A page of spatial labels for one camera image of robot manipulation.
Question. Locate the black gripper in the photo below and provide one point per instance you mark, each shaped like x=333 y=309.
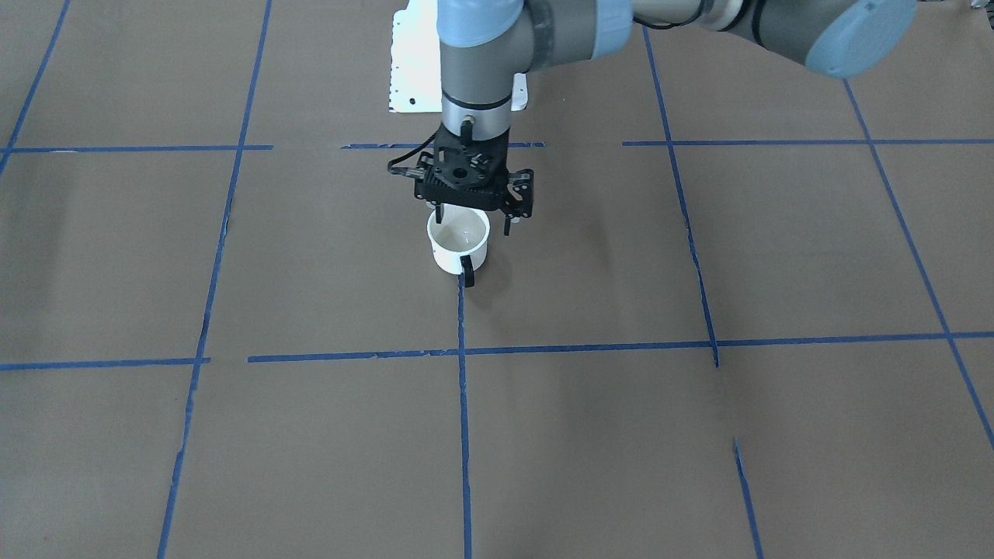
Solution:
x=520 y=193

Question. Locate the white smiley mug black handle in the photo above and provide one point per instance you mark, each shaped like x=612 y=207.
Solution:
x=460 y=243

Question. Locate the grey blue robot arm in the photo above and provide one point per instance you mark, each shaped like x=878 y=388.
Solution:
x=840 y=39

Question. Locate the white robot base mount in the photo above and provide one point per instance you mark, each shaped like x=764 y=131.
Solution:
x=411 y=62

